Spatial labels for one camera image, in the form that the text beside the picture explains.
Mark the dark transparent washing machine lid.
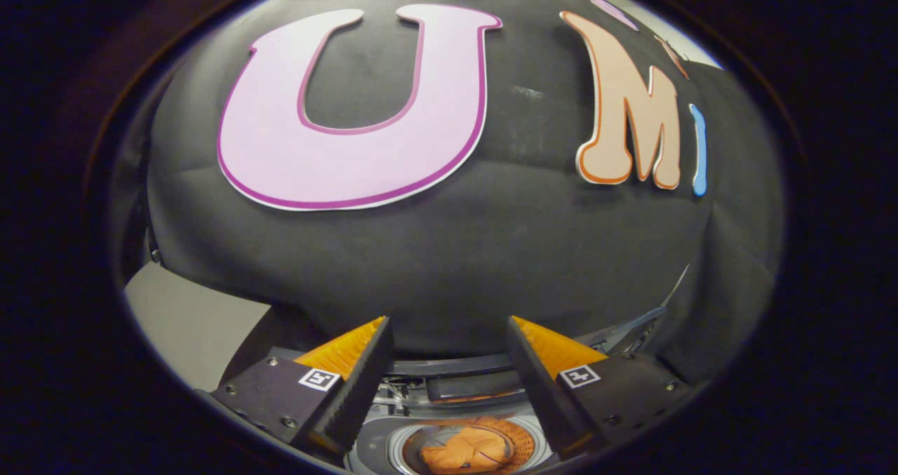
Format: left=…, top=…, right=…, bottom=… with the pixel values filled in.
left=382, top=263, right=692, bottom=379

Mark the beige cabinet with dark frame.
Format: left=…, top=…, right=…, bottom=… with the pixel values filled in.
left=123, top=260, right=330, bottom=393

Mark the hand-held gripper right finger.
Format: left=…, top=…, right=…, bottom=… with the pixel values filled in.
left=505, top=315, right=692, bottom=462

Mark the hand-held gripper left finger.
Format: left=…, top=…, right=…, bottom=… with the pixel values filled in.
left=209, top=315, right=395, bottom=462

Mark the orange button shirt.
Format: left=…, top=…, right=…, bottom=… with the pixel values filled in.
left=420, top=426, right=510, bottom=475

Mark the grey washing machine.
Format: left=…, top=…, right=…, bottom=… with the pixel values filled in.
left=265, top=307, right=667, bottom=475

